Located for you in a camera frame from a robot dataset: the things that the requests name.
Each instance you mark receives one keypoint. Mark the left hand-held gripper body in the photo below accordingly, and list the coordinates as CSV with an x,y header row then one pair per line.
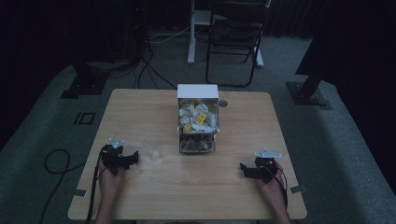
x,y
112,157

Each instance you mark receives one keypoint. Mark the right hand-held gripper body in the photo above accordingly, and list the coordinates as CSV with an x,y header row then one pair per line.
x,y
264,169

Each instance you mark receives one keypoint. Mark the person's right hand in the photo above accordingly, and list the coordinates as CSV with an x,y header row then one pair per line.
x,y
273,191

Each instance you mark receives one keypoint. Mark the person's left hand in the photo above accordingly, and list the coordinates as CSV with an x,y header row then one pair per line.
x,y
110,183

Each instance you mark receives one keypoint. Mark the clear glass cup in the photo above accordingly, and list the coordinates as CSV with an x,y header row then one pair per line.
x,y
152,148

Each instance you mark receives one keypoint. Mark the grey tape piece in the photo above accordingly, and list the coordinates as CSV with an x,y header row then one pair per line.
x,y
298,189

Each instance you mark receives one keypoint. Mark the pile of dark sachets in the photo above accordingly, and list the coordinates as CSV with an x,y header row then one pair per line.
x,y
196,144

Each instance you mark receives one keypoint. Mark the round grey table grommet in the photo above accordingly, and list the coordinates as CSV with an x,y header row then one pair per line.
x,y
223,103

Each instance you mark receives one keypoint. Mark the pile of white and yellow sachets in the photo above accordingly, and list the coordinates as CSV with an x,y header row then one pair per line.
x,y
197,116

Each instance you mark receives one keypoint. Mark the black stand base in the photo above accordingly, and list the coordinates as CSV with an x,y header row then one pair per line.
x,y
88,82

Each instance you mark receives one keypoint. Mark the white sachet dispenser box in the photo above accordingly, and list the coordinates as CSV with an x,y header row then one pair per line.
x,y
198,92

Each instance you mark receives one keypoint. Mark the black folding chair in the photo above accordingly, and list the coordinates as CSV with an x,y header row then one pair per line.
x,y
236,37

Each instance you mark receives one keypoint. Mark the black stand with base plate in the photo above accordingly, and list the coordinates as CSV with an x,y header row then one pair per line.
x,y
308,90

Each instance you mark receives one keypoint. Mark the white desk frame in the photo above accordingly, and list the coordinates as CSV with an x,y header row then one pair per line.
x,y
194,34

